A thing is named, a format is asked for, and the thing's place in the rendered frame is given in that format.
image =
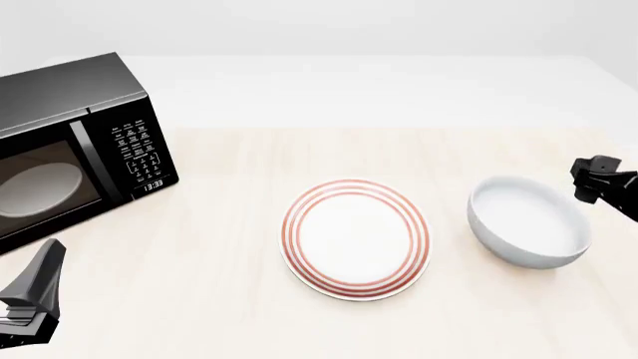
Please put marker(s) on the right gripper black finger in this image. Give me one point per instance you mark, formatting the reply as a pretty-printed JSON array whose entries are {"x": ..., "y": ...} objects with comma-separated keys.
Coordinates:
[
  {"x": 600, "y": 164},
  {"x": 615, "y": 190}
]

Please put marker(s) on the white plate with red rings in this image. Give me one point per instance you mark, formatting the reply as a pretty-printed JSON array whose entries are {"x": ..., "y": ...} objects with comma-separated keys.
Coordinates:
[{"x": 355, "y": 239}]

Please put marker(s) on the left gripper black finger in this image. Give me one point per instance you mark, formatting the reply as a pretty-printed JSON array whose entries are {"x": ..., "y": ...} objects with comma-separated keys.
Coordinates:
[{"x": 42, "y": 276}]

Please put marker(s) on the white microwave turntable plate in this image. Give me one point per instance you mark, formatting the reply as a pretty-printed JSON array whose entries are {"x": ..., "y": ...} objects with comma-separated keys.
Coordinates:
[{"x": 35, "y": 190}]

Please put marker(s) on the white bowl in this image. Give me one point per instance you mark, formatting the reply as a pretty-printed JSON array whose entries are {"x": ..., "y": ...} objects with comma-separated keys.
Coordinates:
[{"x": 528, "y": 224}]

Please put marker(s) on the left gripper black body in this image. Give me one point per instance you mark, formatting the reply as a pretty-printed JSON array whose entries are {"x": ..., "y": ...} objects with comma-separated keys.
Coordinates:
[{"x": 25, "y": 325}]

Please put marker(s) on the black microwave oven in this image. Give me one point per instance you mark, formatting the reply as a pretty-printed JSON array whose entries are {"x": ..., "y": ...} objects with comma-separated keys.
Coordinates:
[{"x": 119, "y": 112}]

